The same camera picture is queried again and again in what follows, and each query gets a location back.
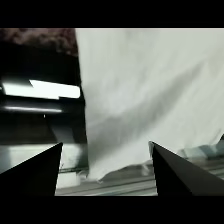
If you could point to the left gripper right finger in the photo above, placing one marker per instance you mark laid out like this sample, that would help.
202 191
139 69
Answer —
181 176

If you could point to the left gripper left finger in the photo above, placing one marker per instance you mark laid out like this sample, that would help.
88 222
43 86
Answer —
36 176

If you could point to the white garment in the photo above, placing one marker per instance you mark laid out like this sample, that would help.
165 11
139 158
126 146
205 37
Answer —
143 86

